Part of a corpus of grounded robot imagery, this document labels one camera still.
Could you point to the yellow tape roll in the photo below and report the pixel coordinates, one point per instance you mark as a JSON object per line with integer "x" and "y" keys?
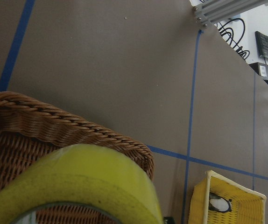
{"x": 98, "y": 177}

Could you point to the panda figurine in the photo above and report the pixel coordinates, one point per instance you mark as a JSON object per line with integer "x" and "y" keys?
{"x": 219, "y": 204}

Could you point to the aluminium frame post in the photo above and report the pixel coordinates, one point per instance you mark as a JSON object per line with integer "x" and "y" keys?
{"x": 210, "y": 12}

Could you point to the brown wicker basket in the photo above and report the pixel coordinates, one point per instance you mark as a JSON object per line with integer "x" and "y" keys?
{"x": 30, "y": 129}

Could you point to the yellow woven basket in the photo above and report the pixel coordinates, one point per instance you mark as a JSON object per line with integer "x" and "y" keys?
{"x": 248, "y": 206}

